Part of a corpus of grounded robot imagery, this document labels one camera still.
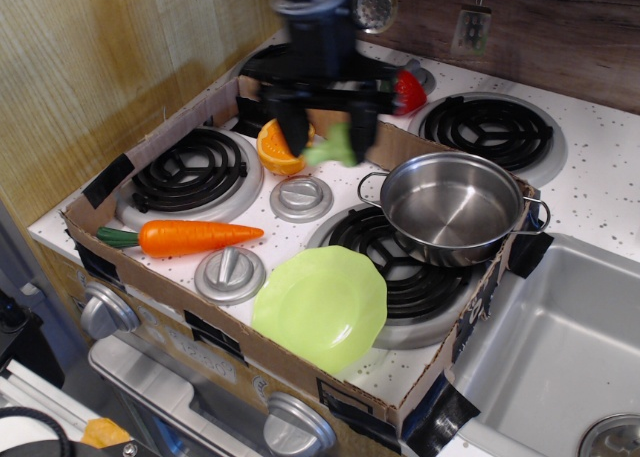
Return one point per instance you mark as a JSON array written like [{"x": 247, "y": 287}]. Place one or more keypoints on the upper silver stove knob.
[{"x": 301, "y": 199}]

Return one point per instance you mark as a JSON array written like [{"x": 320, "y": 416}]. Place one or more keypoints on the yellow sponge piece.
[{"x": 103, "y": 432}]

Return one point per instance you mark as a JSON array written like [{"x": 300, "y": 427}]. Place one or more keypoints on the back silver stove knob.
[{"x": 422, "y": 75}]

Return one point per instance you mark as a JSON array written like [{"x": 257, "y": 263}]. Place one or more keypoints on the oven knob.
[
  {"x": 292, "y": 428},
  {"x": 106, "y": 313}
]

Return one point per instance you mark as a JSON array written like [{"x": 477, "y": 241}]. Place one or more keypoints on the right front oven knob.
[{"x": 292, "y": 428}]

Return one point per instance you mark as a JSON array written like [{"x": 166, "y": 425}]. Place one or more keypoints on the grey toy sink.
[{"x": 558, "y": 352}]

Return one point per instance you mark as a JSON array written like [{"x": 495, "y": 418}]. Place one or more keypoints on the back right black burner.
[{"x": 509, "y": 131}]

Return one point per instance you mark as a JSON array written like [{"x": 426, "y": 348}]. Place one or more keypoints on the hanging silver slotted spatula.
[{"x": 472, "y": 30}]

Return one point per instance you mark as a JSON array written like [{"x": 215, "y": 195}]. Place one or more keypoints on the front right black burner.
[{"x": 423, "y": 300}]

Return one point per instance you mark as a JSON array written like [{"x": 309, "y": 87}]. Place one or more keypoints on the front left black burner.
[{"x": 209, "y": 175}]

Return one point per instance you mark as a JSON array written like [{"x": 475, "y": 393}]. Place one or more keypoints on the red toy strawberry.
[{"x": 409, "y": 94}]

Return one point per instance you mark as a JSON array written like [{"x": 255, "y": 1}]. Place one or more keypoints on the hanging round silver skimmer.
[{"x": 374, "y": 16}]

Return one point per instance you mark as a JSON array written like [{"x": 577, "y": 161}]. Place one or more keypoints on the silver sink drain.
[{"x": 615, "y": 435}]

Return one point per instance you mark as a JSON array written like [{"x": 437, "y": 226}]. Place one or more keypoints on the silver oven door handle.
[{"x": 182, "y": 412}]

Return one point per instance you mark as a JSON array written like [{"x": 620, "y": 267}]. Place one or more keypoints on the orange toy carrot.
[{"x": 173, "y": 238}]

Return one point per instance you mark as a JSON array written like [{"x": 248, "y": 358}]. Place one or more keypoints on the light green toy broccoli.
[{"x": 336, "y": 146}]

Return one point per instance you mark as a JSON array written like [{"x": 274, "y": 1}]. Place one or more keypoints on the light green plastic plate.
[{"x": 326, "y": 305}]

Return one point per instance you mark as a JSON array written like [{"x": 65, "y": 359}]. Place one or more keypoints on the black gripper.
[{"x": 364, "y": 89}]

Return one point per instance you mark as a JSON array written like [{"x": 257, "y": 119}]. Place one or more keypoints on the left front oven knob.
[{"x": 106, "y": 313}]

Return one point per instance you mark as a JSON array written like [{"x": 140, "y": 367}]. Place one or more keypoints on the steel pan with handles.
[{"x": 450, "y": 209}]

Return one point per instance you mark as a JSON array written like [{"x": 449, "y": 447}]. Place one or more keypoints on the orange toy half fruit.
[{"x": 274, "y": 153}]

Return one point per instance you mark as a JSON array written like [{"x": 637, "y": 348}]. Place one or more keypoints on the lower silver stove knob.
[{"x": 230, "y": 276}]

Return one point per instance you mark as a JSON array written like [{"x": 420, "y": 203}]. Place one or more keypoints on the brown cardboard fence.
[{"x": 373, "y": 401}]

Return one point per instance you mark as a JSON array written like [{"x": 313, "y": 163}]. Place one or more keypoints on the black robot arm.
[{"x": 319, "y": 22}]

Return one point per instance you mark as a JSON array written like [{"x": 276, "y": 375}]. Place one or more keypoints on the silver stove knob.
[
  {"x": 301, "y": 199},
  {"x": 422, "y": 75},
  {"x": 230, "y": 276}
]

